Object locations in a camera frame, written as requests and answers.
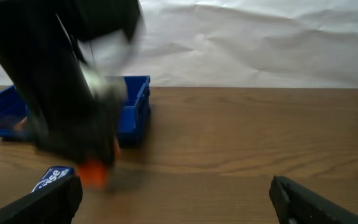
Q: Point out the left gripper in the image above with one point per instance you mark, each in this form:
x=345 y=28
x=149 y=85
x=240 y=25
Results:
x=51 y=102

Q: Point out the blue candy pack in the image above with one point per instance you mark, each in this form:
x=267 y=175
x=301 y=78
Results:
x=53 y=175

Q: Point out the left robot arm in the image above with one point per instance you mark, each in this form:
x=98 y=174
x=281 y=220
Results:
x=104 y=15

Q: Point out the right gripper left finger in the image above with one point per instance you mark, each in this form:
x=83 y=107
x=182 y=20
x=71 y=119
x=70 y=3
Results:
x=42 y=205

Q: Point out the blue tray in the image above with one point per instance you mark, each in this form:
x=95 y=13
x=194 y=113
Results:
x=134 y=118

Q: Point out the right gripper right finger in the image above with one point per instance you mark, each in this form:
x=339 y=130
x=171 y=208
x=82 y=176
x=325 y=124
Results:
x=306 y=205

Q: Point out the orange candy box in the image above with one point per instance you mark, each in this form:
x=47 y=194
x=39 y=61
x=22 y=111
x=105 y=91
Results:
x=21 y=125
x=93 y=174

